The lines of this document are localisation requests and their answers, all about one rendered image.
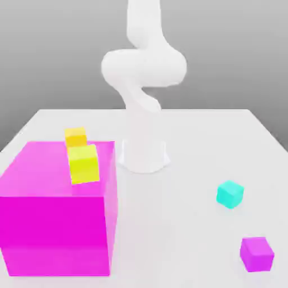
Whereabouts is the small yellow cube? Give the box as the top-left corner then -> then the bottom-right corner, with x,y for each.
67,143 -> 100,185

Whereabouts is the small orange cube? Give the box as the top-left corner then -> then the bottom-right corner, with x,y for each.
64,127 -> 88,149

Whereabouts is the small cyan cube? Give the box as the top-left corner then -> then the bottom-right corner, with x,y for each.
216,179 -> 245,210

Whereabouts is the small purple cube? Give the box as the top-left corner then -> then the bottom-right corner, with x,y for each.
239,236 -> 275,273

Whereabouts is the large magenta box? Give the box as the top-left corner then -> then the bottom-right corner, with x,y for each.
0,140 -> 119,277

